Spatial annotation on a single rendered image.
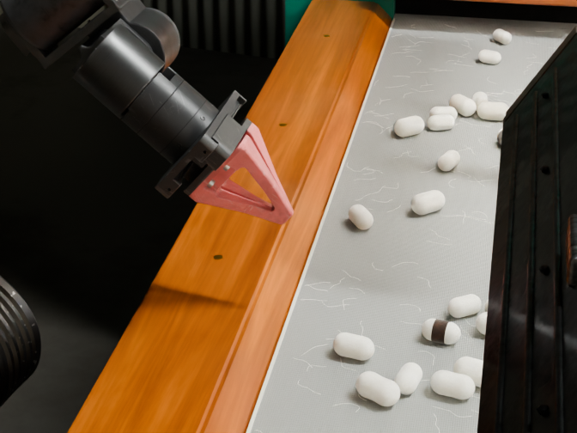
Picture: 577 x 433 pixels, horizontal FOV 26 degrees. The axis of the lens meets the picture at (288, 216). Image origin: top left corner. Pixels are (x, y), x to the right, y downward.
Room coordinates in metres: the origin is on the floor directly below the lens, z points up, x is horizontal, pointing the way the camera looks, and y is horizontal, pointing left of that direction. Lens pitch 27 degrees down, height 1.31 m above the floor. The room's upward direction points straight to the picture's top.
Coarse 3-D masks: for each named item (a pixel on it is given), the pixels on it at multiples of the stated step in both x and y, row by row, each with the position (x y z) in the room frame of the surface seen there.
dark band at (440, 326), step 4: (436, 320) 0.89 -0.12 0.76; (440, 320) 0.89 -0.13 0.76; (444, 320) 0.89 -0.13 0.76; (436, 324) 0.89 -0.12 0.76; (440, 324) 0.88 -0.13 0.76; (444, 324) 0.88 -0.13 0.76; (432, 328) 0.88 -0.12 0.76; (436, 328) 0.88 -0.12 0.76; (440, 328) 0.88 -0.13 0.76; (444, 328) 0.88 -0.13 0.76; (432, 332) 0.88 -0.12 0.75; (436, 332) 0.88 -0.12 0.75; (440, 332) 0.88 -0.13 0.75; (444, 332) 0.88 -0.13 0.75; (432, 336) 0.88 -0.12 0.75; (436, 336) 0.88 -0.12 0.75; (440, 336) 0.88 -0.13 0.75; (444, 336) 0.88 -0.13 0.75; (432, 340) 0.88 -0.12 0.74; (436, 340) 0.88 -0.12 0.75; (440, 340) 0.88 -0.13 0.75; (444, 344) 0.88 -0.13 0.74
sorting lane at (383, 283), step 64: (384, 64) 1.56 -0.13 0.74; (448, 64) 1.56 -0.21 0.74; (512, 64) 1.56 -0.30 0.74; (384, 128) 1.35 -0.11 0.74; (384, 192) 1.17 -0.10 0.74; (448, 192) 1.17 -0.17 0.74; (320, 256) 1.04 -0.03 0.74; (384, 256) 1.04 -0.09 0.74; (448, 256) 1.04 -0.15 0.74; (320, 320) 0.92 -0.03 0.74; (384, 320) 0.92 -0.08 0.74; (448, 320) 0.92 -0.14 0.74; (320, 384) 0.82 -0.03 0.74
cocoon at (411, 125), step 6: (402, 120) 1.32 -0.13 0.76; (408, 120) 1.32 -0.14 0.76; (414, 120) 1.32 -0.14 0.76; (420, 120) 1.32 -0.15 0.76; (396, 126) 1.32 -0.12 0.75; (402, 126) 1.31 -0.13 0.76; (408, 126) 1.31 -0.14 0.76; (414, 126) 1.32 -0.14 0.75; (420, 126) 1.32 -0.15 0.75; (396, 132) 1.32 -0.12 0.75; (402, 132) 1.31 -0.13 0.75; (408, 132) 1.31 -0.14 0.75; (414, 132) 1.32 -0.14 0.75
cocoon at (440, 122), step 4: (432, 116) 1.34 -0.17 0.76; (436, 116) 1.34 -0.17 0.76; (440, 116) 1.34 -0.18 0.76; (444, 116) 1.34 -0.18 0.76; (448, 116) 1.34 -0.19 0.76; (428, 120) 1.34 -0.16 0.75; (432, 120) 1.33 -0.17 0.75; (436, 120) 1.33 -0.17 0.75; (440, 120) 1.33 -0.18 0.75; (444, 120) 1.34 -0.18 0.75; (448, 120) 1.34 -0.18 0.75; (452, 120) 1.34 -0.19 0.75; (428, 124) 1.34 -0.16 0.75; (432, 124) 1.33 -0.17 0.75; (436, 124) 1.33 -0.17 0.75; (440, 124) 1.33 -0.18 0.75; (444, 124) 1.33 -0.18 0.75; (448, 124) 1.33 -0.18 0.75; (452, 124) 1.34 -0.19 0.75; (432, 128) 1.33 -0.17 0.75; (436, 128) 1.33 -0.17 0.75; (440, 128) 1.33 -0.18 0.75; (444, 128) 1.33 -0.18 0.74; (448, 128) 1.34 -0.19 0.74
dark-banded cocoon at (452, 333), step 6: (426, 324) 0.89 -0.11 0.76; (432, 324) 0.89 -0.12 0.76; (450, 324) 0.88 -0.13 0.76; (426, 330) 0.88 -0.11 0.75; (450, 330) 0.88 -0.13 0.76; (456, 330) 0.88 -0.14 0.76; (426, 336) 0.88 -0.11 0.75; (450, 336) 0.88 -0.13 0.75; (456, 336) 0.88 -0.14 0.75; (444, 342) 0.88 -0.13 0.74; (450, 342) 0.88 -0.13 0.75
